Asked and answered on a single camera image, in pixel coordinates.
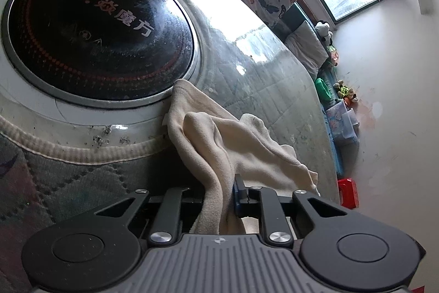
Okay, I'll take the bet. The cream knit garment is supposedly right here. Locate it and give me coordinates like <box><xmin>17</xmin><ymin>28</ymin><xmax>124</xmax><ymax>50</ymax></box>
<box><xmin>167</xmin><ymin>80</ymin><xmax>318</xmax><ymax>235</ymax></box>

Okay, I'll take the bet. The red plastic stool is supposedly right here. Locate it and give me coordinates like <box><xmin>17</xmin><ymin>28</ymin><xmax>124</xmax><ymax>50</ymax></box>
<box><xmin>338</xmin><ymin>178</ymin><xmax>359</xmax><ymax>210</ymax></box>

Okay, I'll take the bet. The clear plastic storage box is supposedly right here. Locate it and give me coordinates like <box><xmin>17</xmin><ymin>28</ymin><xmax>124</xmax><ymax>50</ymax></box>
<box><xmin>326</xmin><ymin>102</ymin><xmax>359</xmax><ymax>146</ymax></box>

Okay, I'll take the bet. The green plastic bowl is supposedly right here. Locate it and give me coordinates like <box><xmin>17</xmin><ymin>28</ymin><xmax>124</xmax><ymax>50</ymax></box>
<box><xmin>314</xmin><ymin>77</ymin><xmax>334</xmax><ymax>106</ymax></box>

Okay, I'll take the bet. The small plush toys pile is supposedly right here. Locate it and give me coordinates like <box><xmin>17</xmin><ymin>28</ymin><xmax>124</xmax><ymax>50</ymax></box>
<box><xmin>333</xmin><ymin>80</ymin><xmax>359</xmax><ymax>107</ymax></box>

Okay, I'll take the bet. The grey cushion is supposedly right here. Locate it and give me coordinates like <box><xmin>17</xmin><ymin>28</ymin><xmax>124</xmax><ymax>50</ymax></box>
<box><xmin>284</xmin><ymin>21</ymin><xmax>329</xmax><ymax>80</ymax></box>

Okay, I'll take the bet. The dark blue sofa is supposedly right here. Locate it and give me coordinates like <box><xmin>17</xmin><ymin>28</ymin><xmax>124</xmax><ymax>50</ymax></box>
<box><xmin>164</xmin><ymin>0</ymin><xmax>348</xmax><ymax>177</ymax></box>

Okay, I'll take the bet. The panda plush toy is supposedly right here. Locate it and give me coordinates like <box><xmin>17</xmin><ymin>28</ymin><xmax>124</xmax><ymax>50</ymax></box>
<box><xmin>315</xmin><ymin>21</ymin><xmax>333</xmax><ymax>46</ymax></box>

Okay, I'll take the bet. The black round induction cooktop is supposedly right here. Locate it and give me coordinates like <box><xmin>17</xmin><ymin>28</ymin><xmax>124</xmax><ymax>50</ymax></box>
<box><xmin>1</xmin><ymin>0</ymin><xmax>199</xmax><ymax>109</ymax></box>

